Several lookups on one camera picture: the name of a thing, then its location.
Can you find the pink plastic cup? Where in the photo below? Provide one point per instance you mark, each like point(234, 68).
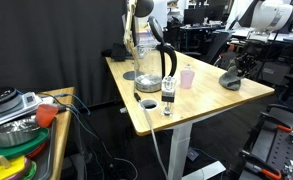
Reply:
point(187, 80)

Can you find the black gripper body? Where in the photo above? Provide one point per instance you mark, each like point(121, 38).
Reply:
point(249, 55)

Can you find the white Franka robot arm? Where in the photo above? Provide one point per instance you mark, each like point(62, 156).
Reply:
point(272, 15)

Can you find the white digital kitchen scale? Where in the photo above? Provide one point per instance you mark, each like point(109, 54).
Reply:
point(31, 100)

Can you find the black round dish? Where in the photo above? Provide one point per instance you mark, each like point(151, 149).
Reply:
point(1, 95)

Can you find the black box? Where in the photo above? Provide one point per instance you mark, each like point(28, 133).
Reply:
point(119, 52)

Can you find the gray terry towel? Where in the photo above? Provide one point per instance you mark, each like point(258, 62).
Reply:
point(231, 81)

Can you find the green plastic plate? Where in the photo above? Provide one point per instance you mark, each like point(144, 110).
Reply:
point(6, 151)

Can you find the white desk leg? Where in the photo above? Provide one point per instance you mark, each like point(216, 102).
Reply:
point(179, 150)

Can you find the shiny metal bowl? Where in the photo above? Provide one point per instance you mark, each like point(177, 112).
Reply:
point(14, 133)

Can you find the gray metal tray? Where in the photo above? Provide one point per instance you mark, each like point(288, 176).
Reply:
point(44, 166)

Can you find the square glass jar black band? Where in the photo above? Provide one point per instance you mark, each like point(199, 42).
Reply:
point(168, 95)

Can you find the black computer monitor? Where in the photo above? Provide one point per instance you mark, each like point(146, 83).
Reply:
point(194, 16)

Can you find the black perforated board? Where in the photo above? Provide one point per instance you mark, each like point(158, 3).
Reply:
point(279, 146)

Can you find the black office chair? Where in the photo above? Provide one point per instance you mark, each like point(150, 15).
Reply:
point(219, 43)

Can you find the red plastic plate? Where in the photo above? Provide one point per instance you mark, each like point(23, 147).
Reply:
point(37, 150)

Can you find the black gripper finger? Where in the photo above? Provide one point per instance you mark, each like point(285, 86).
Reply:
point(239, 68)
point(251, 68)

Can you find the red plastic cup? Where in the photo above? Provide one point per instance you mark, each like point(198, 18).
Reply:
point(46, 115)

